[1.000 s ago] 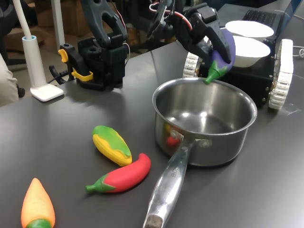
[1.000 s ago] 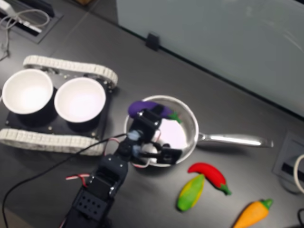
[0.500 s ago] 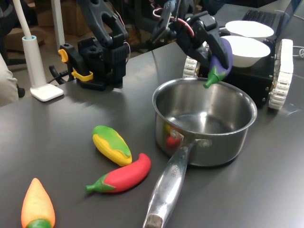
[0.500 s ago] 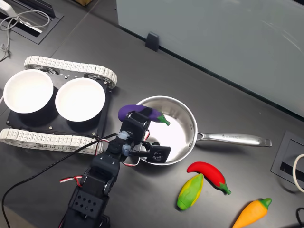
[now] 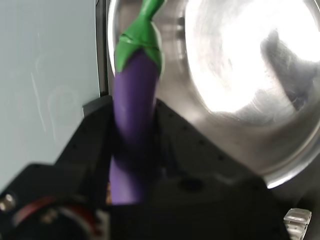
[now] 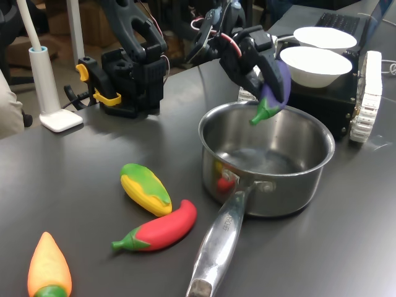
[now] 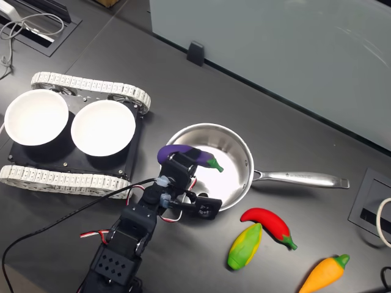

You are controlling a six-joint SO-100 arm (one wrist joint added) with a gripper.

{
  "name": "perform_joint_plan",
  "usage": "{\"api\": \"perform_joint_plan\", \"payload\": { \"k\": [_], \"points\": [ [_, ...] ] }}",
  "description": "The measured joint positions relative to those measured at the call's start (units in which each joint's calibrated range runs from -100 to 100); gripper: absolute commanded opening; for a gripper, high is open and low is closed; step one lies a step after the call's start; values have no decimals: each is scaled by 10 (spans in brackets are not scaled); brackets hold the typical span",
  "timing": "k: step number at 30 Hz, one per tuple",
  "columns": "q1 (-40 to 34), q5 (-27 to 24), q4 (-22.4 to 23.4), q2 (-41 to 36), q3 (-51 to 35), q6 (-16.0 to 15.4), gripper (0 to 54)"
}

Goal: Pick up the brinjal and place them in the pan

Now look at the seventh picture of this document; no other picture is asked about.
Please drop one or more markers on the purple toy aubergine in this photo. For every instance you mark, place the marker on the purple toy aubergine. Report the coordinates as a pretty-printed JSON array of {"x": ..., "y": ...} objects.
[{"x": 175, "y": 149}]

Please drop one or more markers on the pale grey putty lump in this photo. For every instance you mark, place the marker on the pale grey putty lump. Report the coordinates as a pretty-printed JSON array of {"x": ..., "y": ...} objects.
[{"x": 163, "y": 182}]

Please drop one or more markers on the white bowl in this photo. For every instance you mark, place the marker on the white bowl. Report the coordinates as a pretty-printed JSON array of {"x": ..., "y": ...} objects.
[
  {"x": 36, "y": 117},
  {"x": 102, "y": 128}
]

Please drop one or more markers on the yellow green toy corn cob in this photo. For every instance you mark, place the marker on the yellow green toy corn cob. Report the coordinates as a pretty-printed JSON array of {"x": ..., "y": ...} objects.
[{"x": 244, "y": 247}]

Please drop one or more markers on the red toy chilli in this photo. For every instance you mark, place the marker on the red toy chilli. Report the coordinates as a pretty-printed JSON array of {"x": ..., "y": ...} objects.
[{"x": 268, "y": 222}]

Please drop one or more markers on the black partition clip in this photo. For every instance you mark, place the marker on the black partition clip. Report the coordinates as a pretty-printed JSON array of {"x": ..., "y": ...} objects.
[{"x": 195, "y": 53}]

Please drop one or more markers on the black vehicle with white tracks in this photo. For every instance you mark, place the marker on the black vehicle with white tracks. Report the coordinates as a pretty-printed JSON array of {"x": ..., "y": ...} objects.
[{"x": 46, "y": 158}]

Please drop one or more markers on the frosted glass partition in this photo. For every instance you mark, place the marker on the frosted glass partition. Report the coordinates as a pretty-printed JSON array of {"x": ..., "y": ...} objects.
[{"x": 275, "y": 45}]

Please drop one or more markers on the orange toy carrot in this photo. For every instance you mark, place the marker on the orange toy carrot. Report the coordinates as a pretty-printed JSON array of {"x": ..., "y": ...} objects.
[{"x": 323, "y": 274}]

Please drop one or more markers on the brown cardboard box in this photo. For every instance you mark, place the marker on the brown cardboard box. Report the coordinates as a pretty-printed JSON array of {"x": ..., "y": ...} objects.
[{"x": 107, "y": 2}]

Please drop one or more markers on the white power adapter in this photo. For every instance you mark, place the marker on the white power adapter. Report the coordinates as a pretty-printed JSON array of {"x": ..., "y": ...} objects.
[{"x": 7, "y": 9}]

